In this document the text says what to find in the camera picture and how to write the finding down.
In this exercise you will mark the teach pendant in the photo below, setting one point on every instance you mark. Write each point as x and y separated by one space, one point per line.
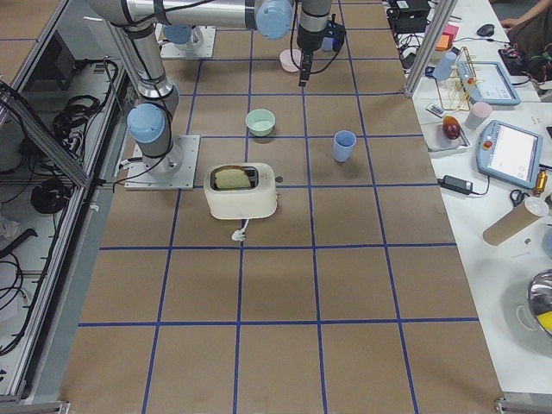
509 153
488 82

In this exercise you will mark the light blue cup on rack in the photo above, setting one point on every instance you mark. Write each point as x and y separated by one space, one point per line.
444 66

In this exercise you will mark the cardboard tube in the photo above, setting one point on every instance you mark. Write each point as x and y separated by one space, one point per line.
519 218

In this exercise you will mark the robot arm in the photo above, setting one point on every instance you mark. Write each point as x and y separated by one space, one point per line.
132 24
312 19

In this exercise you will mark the near teach pendant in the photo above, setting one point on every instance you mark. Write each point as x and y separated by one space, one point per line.
509 153

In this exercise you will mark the black computer mouse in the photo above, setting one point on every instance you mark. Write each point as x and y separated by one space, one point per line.
486 30

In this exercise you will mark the cream white toaster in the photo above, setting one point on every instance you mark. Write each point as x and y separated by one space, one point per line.
258 201

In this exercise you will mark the steel mixing bowl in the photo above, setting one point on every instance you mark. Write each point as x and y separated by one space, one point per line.
539 300

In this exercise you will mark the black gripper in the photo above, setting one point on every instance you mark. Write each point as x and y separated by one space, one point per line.
309 41

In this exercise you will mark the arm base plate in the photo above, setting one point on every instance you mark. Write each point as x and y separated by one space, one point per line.
176 170
181 42

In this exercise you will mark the black power adapter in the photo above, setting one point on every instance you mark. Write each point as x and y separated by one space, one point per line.
455 184

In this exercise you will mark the far teach pendant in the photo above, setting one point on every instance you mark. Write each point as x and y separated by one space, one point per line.
488 82

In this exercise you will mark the metal tray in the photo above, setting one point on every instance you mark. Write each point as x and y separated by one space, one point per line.
438 144

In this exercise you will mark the pink bowl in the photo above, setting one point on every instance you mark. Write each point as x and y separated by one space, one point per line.
290 60

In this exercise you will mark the brass cylinder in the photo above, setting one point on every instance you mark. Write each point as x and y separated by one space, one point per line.
541 181

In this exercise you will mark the mint green bowl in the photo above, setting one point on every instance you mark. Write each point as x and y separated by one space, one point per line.
260 122

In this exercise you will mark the aluminium frame post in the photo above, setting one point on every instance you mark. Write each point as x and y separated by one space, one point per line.
440 18

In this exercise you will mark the red apple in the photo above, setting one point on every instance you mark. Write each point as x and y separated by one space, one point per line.
451 128

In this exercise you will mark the bread slice in toaster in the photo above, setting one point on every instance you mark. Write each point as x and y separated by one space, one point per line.
232 179

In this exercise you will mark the pale pink cup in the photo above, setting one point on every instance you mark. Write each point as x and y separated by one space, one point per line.
478 113

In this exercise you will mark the gold wire rack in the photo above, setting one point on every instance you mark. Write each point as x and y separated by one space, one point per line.
452 96

